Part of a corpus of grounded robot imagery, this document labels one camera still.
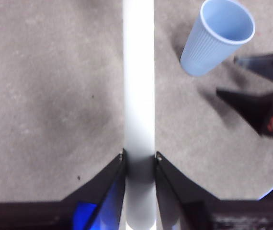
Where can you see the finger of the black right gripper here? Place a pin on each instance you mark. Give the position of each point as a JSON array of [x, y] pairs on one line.
[[251, 107], [268, 64]]

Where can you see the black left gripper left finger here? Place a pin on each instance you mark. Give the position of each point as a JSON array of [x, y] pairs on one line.
[[55, 215]]

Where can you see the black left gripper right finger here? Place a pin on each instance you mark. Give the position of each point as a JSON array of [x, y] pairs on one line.
[[198, 213]]

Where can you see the blue ribbed plastic cup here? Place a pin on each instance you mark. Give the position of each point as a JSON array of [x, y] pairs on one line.
[[206, 52]]

